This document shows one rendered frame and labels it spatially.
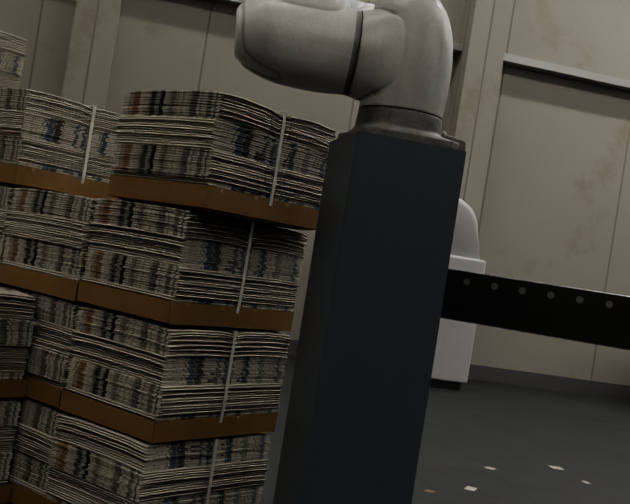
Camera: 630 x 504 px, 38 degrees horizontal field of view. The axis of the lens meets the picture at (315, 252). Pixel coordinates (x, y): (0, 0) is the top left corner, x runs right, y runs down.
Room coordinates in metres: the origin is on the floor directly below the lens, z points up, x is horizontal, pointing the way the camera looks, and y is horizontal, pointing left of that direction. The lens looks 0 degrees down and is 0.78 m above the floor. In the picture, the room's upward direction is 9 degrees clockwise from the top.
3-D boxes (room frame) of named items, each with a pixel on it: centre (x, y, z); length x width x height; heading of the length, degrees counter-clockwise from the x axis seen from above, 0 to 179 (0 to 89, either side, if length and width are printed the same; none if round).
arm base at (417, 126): (1.68, -0.13, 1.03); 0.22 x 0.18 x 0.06; 103
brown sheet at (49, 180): (2.35, 0.71, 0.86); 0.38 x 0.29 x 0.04; 143
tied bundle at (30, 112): (2.35, 0.71, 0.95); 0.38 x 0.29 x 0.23; 143
